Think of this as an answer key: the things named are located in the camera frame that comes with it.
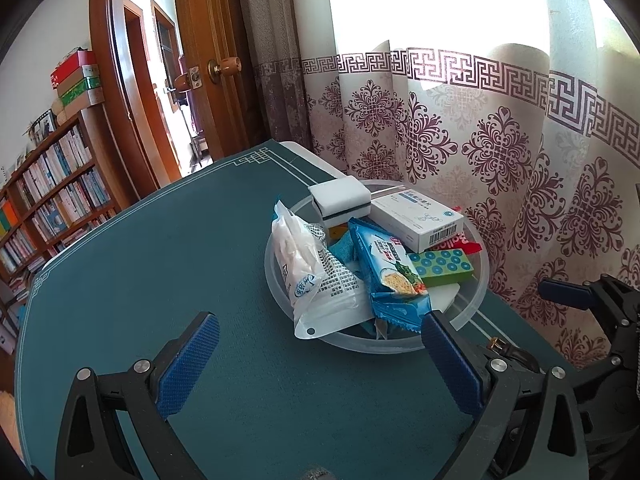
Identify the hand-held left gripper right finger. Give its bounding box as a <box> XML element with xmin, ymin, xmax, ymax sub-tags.
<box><xmin>420</xmin><ymin>309</ymin><xmax>590</xmax><ymax>480</ymax></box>

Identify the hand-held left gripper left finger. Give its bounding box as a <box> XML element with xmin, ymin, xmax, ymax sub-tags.
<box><xmin>54</xmin><ymin>310</ymin><xmax>223</xmax><ymax>480</ymax></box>

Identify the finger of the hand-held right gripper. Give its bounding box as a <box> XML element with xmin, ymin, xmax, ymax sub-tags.
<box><xmin>539</xmin><ymin>273</ymin><xmax>640</xmax><ymax>327</ymax></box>
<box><xmin>481</xmin><ymin>336</ymin><xmax>546</xmax><ymax>375</ymax></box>

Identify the green dotted small box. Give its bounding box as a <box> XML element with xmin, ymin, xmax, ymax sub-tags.
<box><xmin>407</xmin><ymin>247</ymin><xmax>475</xmax><ymax>288</ymax></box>

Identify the clear plastic bowl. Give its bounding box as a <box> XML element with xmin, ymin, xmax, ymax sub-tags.
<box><xmin>264</xmin><ymin>178</ymin><xmax>491</xmax><ymax>356</ymax></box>

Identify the blue snack packet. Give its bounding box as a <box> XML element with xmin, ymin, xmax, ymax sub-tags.
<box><xmin>347</xmin><ymin>216</ymin><xmax>432</xmax><ymax>333</ymax></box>

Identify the white medicine box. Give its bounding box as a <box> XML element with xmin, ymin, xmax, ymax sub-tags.
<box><xmin>371</xmin><ymin>189</ymin><xmax>466</xmax><ymax>254</ymax></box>

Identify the white plastic packet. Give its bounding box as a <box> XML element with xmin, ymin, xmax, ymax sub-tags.
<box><xmin>271</xmin><ymin>200</ymin><xmax>373</xmax><ymax>341</ymax></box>

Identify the white sponge block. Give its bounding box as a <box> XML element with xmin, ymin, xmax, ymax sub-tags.
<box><xmin>307</xmin><ymin>178</ymin><xmax>373</xmax><ymax>233</ymax></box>

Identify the red snack packet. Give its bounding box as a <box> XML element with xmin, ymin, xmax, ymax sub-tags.
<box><xmin>430</xmin><ymin>237</ymin><xmax>484</xmax><ymax>257</ymax></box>

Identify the blue folded cloth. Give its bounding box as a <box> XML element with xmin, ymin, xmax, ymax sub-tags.
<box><xmin>327</xmin><ymin>234</ymin><xmax>359</xmax><ymax>264</ymax></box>

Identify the patterned curtain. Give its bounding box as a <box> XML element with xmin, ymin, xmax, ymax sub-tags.
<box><xmin>235</xmin><ymin>0</ymin><xmax>640</xmax><ymax>391</ymax></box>

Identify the collection of shelved books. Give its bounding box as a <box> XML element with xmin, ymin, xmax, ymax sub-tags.
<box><xmin>0</xmin><ymin>122</ymin><xmax>113</xmax><ymax>356</ymax></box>

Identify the wooden bookshelf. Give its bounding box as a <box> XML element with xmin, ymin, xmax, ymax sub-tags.
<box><xmin>0</xmin><ymin>105</ymin><xmax>125</xmax><ymax>361</ymax></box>

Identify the framed photo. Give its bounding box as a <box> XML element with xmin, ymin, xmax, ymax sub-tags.
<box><xmin>34</xmin><ymin>112</ymin><xmax>58</xmax><ymax>142</ymax></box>

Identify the tan cardboard box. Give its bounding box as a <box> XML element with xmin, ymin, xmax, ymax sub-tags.
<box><xmin>61</xmin><ymin>90</ymin><xmax>105</xmax><ymax>117</ymax></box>

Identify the round wooden door knob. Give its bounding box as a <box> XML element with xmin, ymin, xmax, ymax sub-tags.
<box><xmin>207</xmin><ymin>56</ymin><xmax>242</xmax><ymax>84</ymax></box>
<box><xmin>174</xmin><ymin>67</ymin><xmax>202</xmax><ymax>92</ymax></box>

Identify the green cardboard box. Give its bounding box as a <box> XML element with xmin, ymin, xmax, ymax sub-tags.
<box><xmin>57</xmin><ymin>76</ymin><xmax>101</xmax><ymax>106</ymax></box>

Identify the brown cardboard box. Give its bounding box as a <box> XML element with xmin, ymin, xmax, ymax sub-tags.
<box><xmin>55</xmin><ymin>64</ymin><xmax>99</xmax><ymax>98</ymax></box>

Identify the red shoe box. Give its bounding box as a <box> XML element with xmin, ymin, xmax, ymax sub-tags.
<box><xmin>49</xmin><ymin>50</ymin><xmax>96</xmax><ymax>90</ymax></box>

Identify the wooden door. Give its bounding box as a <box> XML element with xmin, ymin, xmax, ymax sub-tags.
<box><xmin>171</xmin><ymin>0</ymin><xmax>263</xmax><ymax>162</ymax></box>

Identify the wooden door frame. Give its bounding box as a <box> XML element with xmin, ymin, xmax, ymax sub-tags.
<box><xmin>89</xmin><ymin>0</ymin><xmax>182</xmax><ymax>201</ymax></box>

